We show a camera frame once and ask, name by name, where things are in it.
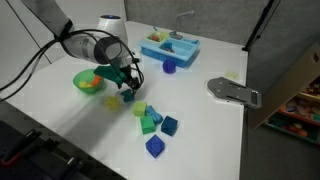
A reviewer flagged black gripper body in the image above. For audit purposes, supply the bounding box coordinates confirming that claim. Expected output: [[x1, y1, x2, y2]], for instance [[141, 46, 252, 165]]
[[118, 65, 143, 89]]

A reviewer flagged orange toy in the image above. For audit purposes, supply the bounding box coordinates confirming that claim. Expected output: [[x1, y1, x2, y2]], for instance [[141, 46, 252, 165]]
[[91, 75, 103, 86]]

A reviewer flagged yellow star toy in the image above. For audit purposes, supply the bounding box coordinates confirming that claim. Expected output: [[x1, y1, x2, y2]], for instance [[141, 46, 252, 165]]
[[104, 95, 122, 111]]

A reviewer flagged light blue toy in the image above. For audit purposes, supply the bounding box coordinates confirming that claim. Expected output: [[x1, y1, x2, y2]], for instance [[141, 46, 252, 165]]
[[145, 105, 164, 125]]

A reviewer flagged green block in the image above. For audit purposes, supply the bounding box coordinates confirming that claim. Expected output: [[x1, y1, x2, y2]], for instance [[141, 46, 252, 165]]
[[139, 115, 157, 135]]

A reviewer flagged green plastic bowl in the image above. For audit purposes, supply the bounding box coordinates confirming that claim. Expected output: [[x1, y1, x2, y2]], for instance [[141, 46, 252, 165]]
[[72, 68, 106, 95]]

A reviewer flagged blue toy in sink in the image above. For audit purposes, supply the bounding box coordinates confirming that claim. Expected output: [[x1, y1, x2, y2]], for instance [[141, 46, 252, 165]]
[[159, 42, 176, 54]]

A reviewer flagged dark blue block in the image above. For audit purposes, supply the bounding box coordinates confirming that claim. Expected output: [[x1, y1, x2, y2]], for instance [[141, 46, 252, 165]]
[[160, 115, 179, 137]]

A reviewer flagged light blue toy sink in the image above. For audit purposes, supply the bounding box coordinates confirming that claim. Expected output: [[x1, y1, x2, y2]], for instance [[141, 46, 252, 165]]
[[138, 31, 202, 69]]

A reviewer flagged royal blue block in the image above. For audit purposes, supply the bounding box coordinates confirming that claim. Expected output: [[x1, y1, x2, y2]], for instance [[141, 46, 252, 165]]
[[145, 134, 166, 159]]

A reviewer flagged grey toy faucet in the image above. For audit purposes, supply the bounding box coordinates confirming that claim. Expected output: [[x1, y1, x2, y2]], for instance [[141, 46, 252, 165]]
[[169, 9, 195, 40]]

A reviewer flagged purple blue ball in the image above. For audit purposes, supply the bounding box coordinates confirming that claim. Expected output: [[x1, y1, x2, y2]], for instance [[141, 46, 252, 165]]
[[162, 59, 177, 74]]

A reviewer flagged yellow-green sink basket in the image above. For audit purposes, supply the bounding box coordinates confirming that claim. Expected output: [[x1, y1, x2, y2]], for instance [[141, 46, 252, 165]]
[[145, 30, 170, 44]]

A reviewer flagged small pale yellow piece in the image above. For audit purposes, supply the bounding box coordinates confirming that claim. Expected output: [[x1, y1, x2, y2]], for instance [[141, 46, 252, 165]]
[[225, 70, 240, 80]]

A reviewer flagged grey metal plate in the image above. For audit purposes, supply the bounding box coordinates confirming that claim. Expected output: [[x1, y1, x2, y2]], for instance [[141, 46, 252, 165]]
[[206, 76, 263, 110]]

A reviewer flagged black tripod pole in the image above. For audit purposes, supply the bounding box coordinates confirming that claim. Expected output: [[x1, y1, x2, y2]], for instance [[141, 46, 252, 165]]
[[242, 0, 281, 53]]

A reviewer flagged shelf with colourful toys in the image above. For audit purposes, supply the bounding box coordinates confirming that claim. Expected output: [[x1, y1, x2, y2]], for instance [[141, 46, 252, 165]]
[[263, 76, 320, 145]]

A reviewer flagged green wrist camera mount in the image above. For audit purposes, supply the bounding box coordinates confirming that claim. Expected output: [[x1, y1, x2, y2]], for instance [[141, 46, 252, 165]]
[[93, 65, 128, 89]]

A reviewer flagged black clamp with red handle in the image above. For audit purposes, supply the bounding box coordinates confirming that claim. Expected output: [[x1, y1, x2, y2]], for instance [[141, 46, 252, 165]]
[[0, 129, 43, 168]]

